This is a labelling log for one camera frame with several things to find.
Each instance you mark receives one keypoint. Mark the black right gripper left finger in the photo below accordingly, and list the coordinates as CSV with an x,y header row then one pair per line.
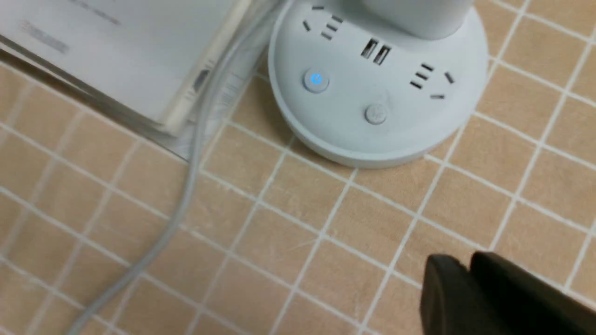
x,y
451,301

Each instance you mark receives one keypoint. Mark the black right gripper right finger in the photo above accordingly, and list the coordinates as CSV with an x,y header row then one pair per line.
x,y
526,304

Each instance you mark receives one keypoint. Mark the white desk lamp with sockets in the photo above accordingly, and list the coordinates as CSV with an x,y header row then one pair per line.
x,y
373,84

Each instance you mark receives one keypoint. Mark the orange checkered tablecloth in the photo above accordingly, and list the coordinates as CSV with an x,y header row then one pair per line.
x,y
280,241

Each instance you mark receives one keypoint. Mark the middle white book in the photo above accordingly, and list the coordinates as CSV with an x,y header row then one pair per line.
x,y
205,79

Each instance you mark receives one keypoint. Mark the top self-driving book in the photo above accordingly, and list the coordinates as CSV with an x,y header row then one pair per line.
x,y
116,51

